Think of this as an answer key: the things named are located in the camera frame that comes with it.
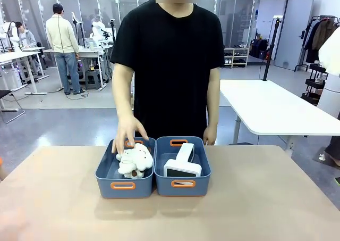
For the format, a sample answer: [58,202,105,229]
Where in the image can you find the person's right hand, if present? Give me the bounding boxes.
[111,114,150,155]

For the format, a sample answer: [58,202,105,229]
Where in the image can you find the person's left hand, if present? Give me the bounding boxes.
[203,126,217,146]

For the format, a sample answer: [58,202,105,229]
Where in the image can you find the white plush with face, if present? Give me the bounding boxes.
[132,143,155,171]

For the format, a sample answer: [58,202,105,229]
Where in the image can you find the white plush brown paws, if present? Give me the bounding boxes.
[115,148,146,179]

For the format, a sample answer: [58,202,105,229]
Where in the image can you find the person's right forearm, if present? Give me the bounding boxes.
[112,92,134,119]

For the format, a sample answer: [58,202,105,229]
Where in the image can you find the person's left forearm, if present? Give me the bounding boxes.
[205,92,222,130]

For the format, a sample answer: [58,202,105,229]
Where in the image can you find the grey step stool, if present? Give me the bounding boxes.
[84,69,103,91]

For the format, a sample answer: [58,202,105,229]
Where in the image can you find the large white table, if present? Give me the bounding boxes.
[219,79,340,153]

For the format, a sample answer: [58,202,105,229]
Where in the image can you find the person in black t-shirt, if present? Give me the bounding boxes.
[109,0,225,146]

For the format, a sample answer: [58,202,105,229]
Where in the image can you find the white shoe rack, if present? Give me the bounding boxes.
[223,47,251,69]

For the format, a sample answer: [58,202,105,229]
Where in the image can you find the white desk with equipment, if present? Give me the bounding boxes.
[42,45,114,92]

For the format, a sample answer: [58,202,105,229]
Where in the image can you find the black bags pile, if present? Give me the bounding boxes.
[249,38,272,61]

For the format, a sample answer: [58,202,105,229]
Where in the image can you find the black tripod stand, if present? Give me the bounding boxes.
[262,15,283,82]

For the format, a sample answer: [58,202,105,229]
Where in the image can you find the standing man cream sweater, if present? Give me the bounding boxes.
[45,3,86,96]

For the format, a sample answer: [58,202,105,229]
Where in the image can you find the black trolley cart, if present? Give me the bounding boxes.
[301,62,328,106]

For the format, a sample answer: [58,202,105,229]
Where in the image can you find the black chair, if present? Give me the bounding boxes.
[0,89,26,124]

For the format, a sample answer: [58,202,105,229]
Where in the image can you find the grey door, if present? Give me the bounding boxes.
[273,0,315,71]

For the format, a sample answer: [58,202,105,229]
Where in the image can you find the seated person grey hoodie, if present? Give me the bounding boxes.
[14,21,45,77]

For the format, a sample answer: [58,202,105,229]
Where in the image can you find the clothes rack with coats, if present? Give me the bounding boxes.
[294,15,340,73]

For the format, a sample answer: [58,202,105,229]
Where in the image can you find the blue basket orange handles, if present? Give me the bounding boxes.
[95,137,157,200]
[154,136,212,197]

